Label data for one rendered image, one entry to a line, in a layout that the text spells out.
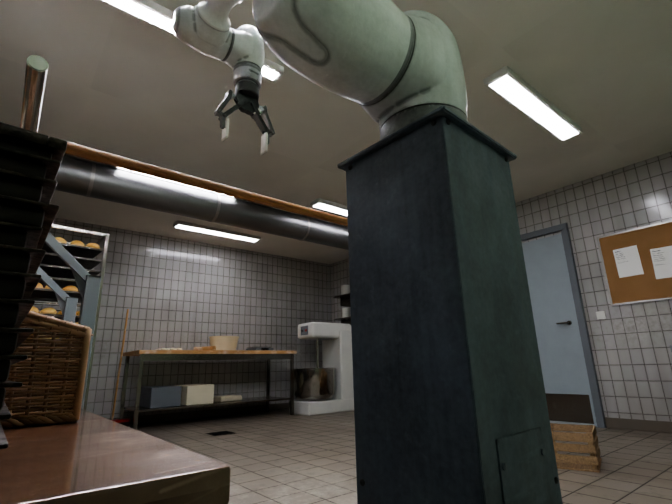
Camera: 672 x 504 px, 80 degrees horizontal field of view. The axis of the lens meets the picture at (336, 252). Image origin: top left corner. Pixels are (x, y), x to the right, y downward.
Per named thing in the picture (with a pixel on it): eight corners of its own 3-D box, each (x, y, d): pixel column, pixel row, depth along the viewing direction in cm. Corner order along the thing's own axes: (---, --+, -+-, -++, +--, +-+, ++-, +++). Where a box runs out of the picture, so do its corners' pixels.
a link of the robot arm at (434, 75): (489, 125, 71) (474, 24, 77) (422, 82, 60) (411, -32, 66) (416, 161, 83) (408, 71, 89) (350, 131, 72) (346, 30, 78)
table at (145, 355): (130, 433, 448) (139, 349, 472) (114, 426, 507) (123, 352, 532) (296, 414, 582) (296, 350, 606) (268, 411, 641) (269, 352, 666)
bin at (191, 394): (186, 405, 504) (187, 385, 511) (172, 403, 540) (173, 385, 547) (213, 403, 527) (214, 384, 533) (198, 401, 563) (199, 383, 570)
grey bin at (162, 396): (149, 408, 478) (151, 387, 485) (138, 406, 516) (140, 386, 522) (180, 406, 500) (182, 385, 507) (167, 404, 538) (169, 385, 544)
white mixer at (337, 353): (309, 416, 557) (308, 320, 592) (284, 413, 606) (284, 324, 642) (362, 410, 618) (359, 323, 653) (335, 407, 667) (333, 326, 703)
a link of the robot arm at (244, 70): (267, 70, 131) (267, 86, 129) (252, 84, 137) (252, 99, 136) (242, 57, 125) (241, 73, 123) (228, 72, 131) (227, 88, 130)
